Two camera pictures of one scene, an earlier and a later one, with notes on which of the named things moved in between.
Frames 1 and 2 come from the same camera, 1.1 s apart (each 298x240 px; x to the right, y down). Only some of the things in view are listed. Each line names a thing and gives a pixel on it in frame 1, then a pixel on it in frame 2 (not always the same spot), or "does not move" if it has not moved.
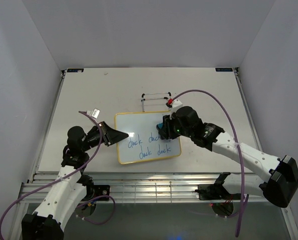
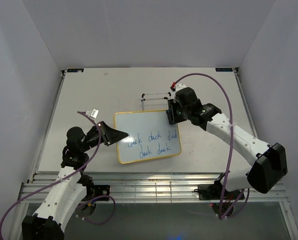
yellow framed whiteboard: (144, 142) does not move
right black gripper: (166, 131) to (172, 105)
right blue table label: (224, 69) does not move
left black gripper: (111, 136) does not move
